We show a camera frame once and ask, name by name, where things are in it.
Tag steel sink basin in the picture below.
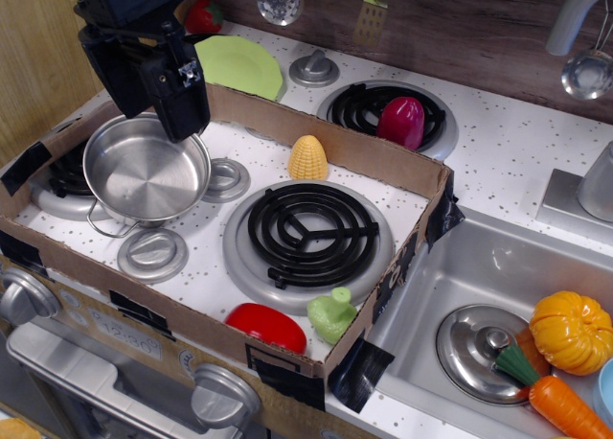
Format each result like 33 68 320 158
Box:
369 210 612 438

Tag hanging steel ladle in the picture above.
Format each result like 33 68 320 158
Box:
561 0 612 101

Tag grey oven knob right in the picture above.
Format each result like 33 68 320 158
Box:
191 363 261 429

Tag steel pot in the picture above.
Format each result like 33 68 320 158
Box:
82 112 212 239

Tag grey stovetop knob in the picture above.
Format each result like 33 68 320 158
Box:
117 228 189 285
202 158 251 203
288 49 340 87

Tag grey stovetop knob front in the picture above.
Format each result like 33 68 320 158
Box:
117 228 189 285

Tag grey oven knob left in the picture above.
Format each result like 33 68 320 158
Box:
1 267 61 326

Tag red toy strawberry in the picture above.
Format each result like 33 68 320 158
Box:
184 0 224 34

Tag green plastic plate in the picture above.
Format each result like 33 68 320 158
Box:
194 35 284 101

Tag grey faucet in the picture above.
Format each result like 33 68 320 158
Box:
536 0 612 244

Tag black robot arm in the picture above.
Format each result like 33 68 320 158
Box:
74 0 210 143

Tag grey oven door handle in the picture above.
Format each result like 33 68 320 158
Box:
7 323 248 438

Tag hanging steel strainer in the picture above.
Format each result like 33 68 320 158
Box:
257 0 305 27

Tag steel pot lid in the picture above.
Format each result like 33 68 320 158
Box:
436 305 528 406

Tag hanging green spatula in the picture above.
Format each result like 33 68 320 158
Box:
352 0 388 48

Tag front left black burner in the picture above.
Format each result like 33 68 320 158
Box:
30 140 109 221

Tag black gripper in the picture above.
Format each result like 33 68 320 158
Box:
77 7 211 143

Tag yellow toy corn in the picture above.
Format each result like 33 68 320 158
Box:
287 135 329 180

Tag light blue cup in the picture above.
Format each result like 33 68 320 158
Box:
593 359 613 428

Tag orange toy bottom left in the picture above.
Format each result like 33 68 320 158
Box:
0 418 42 439

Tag back right black burner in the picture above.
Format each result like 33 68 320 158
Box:
317 80 459 161

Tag red toy pepper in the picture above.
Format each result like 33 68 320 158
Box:
225 303 307 355

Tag orange toy carrot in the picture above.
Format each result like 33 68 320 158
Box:
495 345 612 438

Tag grey stovetop knob back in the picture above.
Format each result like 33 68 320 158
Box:
288 49 340 87

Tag grey stovetop knob middle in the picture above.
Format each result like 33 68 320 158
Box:
202 158 251 203

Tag grey oven knob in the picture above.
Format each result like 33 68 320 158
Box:
191 363 261 429
1 267 61 326

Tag orange toy pumpkin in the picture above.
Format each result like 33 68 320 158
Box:
529 291 612 376

